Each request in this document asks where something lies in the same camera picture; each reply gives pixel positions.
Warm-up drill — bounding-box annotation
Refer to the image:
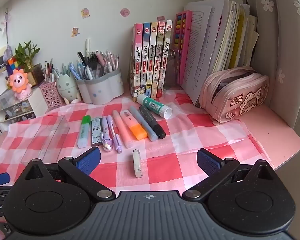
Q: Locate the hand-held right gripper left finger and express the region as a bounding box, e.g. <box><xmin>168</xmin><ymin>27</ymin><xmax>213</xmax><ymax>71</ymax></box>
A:
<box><xmin>15</xmin><ymin>147</ymin><xmax>116</xmax><ymax>202</ymax></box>

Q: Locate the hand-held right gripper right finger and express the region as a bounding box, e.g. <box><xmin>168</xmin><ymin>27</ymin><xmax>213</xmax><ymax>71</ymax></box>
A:
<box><xmin>182</xmin><ymin>148</ymin><xmax>282</xmax><ymax>202</ymax></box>

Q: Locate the green highlighter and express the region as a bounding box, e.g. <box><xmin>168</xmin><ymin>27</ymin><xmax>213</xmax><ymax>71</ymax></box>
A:
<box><xmin>77</xmin><ymin>115</ymin><xmax>91</xmax><ymax>148</ymax></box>

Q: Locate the dark pencil lead case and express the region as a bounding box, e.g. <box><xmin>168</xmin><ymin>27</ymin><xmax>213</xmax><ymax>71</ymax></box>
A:
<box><xmin>91</xmin><ymin>117</ymin><xmax>103</xmax><ymax>147</ymax></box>

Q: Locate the purple cartoon pen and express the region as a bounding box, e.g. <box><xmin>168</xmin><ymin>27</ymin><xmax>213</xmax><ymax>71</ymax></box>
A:
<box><xmin>102</xmin><ymin>116</ymin><xmax>113</xmax><ymax>152</ymax></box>

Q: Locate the slim purple mechanical pencil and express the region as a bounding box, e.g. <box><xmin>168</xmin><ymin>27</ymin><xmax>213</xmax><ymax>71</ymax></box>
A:
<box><xmin>106</xmin><ymin>117</ymin><xmax>123</xmax><ymax>153</ymax></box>

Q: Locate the pink highlighter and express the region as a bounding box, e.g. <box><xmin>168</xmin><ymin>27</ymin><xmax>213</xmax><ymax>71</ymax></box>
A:
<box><xmin>112</xmin><ymin>110</ymin><xmax>134</xmax><ymax>148</ymax></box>

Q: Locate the clear plastic organizer tray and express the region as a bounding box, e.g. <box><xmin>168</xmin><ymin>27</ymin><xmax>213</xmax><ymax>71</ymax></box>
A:
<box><xmin>20</xmin><ymin>115</ymin><xmax>70</xmax><ymax>165</ymax></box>

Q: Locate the orange highlighter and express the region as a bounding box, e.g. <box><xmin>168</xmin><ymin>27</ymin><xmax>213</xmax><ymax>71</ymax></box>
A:
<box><xmin>119</xmin><ymin>109</ymin><xmax>145</xmax><ymax>140</ymax></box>

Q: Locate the grey-blue marker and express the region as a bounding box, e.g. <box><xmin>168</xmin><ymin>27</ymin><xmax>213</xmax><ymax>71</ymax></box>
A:
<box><xmin>129</xmin><ymin>106</ymin><xmax>158</xmax><ymax>142</ymax></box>

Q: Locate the black marker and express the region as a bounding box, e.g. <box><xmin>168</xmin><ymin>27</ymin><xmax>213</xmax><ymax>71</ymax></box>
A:
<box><xmin>139</xmin><ymin>104</ymin><xmax>167</xmax><ymax>139</ymax></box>

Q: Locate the green and white glue stick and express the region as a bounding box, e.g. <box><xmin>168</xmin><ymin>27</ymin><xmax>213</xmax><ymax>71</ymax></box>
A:
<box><xmin>136</xmin><ymin>94</ymin><xmax>173</xmax><ymax>119</ymax></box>

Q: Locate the pink checkered tablecloth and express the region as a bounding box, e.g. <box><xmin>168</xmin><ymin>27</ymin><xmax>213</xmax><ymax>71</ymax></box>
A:
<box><xmin>0</xmin><ymin>90</ymin><xmax>277</xmax><ymax>198</ymax></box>

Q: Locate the dirty white eraser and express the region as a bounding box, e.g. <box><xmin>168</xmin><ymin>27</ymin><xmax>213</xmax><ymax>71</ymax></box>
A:
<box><xmin>132</xmin><ymin>149</ymin><xmax>143</xmax><ymax>178</ymax></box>

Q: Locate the grey flower-shaped pen holder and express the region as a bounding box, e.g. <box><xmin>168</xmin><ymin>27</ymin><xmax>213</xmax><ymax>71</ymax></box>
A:
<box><xmin>76</xmin><ymin>68</ymin><xmax>125</xmax><ymax>105</ymax></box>

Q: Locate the pink cartoon pencil pouch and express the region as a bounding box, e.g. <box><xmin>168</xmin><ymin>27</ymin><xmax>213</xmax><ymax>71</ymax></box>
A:
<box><xmin>199</xmin><ymin>66</ymin><xmax>270</xmax><ymax>123</ymax></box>

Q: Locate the green egg-shaped pen holder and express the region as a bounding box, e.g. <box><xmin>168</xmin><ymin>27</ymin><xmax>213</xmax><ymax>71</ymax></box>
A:
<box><xmin>56</xmin><ymin>72</ymin><xmax>81</xmax><ymax>104</ymax></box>

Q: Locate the pink perforated pen holder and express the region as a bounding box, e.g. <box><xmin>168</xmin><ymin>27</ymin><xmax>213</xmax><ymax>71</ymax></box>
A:
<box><xmin>39</xmin><ymin>81</ymin><xmax>65</xmax><ymax>109</ymax></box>

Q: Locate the white desktop drawer organiser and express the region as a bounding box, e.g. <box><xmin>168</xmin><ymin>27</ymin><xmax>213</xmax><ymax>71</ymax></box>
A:
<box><xmin>0</xmin><ymin>90</ymin><xmax>49</xmax><ymax>124</ymax></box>

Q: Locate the clear plastic drawer box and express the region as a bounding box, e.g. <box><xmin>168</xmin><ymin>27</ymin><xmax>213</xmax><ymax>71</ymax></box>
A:
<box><xmin>0</xmin><ymin>90</ymin><xmax>28</xmax><ymax>108</ymax></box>

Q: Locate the black magnifying glass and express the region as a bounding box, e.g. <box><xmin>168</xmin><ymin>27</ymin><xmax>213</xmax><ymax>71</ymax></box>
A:
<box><xmin>83</xmin><ymin>65</ymin><xmax>97</xmax><ymax>80</ymax></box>

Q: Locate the bunch of blue pens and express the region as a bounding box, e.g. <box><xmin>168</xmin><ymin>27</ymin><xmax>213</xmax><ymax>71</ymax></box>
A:
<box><xmin>61</xmin><ymin>62</ymin><xmax>78</xmax><ymax>79</ymax></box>

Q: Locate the bunch of thin pens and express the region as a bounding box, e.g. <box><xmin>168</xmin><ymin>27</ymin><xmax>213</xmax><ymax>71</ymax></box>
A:
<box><xmin>41</xmin><ymin>60</ymin><xmax>60</xmax><ymax>85</ymax></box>

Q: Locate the clear acrylic bookend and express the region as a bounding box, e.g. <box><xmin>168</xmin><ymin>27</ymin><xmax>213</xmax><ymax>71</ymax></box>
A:
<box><xmin>162</xmin><ymin>47</ymin><xmax>182</xmax><ymax>92</ymax></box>

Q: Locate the pink lion toy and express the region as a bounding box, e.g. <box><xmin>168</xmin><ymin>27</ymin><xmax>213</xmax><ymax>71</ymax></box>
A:
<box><xmin>7</xmin><ymin>69</ymin><xmax>33</xmax><ymax>102</ymax></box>

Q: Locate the dark glass vase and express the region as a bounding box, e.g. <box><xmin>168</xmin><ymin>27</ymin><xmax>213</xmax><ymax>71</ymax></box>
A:
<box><xmin>27</xmin><ymin>64</ymin><xmax>44</xmax><ymax>85</ymax></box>

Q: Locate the bunch of assorted pens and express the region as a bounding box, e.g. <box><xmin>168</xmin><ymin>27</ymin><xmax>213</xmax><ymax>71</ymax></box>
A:
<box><xmin>76</xmin><ymin>39</ymin><xmax>120</xmax><ymax>80</ymax></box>

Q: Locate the white spine comic book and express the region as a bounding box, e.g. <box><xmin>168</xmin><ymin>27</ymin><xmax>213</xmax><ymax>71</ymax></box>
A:
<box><xmin>160</xmin><ymin>19</ymin><xmax>174</xmax><ymax>98</ymax></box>

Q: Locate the pink spine comic book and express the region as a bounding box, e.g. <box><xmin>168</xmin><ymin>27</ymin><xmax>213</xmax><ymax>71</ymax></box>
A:
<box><xmin>128</xmin><ymin>23</ymin><xmax>144</xmax><ymax>102</ymax></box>

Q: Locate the colourful puzzle cube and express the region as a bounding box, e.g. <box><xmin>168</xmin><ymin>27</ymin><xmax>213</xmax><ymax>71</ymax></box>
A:
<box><xmin>4</xmin><ymin>57</ymin><xmax>19</xmax><ymax>75</ymax></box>

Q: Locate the blue spine comic book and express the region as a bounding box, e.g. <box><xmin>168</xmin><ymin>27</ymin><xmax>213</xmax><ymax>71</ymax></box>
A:
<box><xmin>139</xmin><ymin>22</ymin><xmax>151</xmax><ymax>98</ymax></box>

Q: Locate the stack of paper booklets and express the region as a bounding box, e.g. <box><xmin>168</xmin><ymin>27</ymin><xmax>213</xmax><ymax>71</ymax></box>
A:
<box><xmin>181</xmin><ymin>0</ymin><xmax>259</xmax><ymax>108</ymax></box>

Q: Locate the yellow spine comic book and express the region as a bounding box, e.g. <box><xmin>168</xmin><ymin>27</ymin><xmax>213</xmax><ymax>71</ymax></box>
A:
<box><xmin>146</xmin><ymin>21</ymin><xmax>159</xmax><ymax>99</ymax></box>

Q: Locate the pink abacus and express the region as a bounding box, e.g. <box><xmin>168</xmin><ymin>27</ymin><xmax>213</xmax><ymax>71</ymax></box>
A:
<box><xmin>174</xmin><ymin>10</ymin><xmax>193</xmax><ymax>84</ymax></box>

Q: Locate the lucky bamboo plant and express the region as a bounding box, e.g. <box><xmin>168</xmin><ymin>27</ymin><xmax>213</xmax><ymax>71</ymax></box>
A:
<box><xmin>14</xmin><ymin>41</ymin><xmax>40</xmax><ymax>72</ymax></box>

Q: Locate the purple sachet bag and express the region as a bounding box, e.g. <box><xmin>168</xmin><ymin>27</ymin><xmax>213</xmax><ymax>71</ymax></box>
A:
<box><xmin>2</xmin><ymin>44</ymin><xmax>15</xmax><ymax>60</ymax></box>

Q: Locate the grey floral fabric panel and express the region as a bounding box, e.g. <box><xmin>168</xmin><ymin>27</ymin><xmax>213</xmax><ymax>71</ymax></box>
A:
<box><xmin>242</xmin><ymin>0</ymin><xmax>300</xmax><ymax>128</ymax></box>

